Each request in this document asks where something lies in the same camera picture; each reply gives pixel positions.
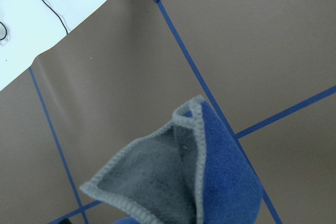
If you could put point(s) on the blue grey-edged towel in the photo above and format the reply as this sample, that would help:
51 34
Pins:
188 171

